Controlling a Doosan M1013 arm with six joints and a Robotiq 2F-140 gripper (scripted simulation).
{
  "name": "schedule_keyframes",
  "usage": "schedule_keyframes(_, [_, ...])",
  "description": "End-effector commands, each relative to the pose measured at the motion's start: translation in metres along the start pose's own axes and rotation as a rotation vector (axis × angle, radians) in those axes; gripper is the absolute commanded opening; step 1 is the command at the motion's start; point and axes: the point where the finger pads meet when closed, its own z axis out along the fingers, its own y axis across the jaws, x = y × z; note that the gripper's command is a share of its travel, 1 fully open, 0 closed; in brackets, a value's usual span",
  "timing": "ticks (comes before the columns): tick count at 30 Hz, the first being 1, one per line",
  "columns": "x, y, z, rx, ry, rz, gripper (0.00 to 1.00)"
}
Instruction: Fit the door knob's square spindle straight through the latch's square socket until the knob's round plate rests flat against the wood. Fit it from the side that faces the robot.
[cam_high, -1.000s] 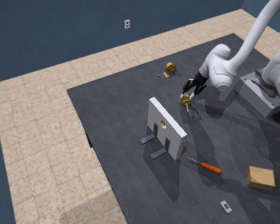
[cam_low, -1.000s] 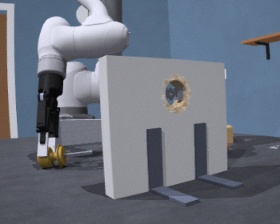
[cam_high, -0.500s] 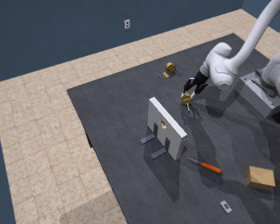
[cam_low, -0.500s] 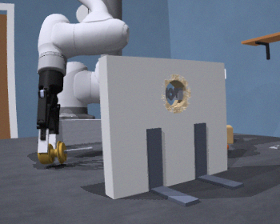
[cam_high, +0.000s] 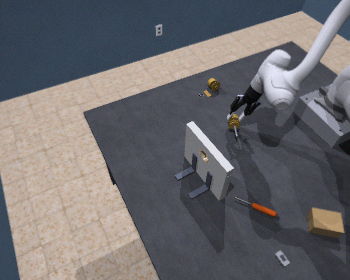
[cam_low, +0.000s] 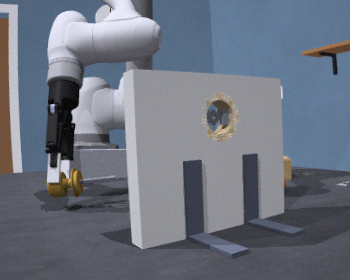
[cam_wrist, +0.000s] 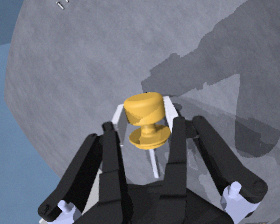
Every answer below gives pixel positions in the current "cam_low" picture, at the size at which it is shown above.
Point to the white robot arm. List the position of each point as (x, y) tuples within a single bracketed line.
[(122, 37)]

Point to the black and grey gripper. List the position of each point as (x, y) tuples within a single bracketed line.
[(63, 93)]

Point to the tan cardboard box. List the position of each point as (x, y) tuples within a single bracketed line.
[(287, 169)]

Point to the yellow door knob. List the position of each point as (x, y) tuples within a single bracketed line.
[(74, 182)]

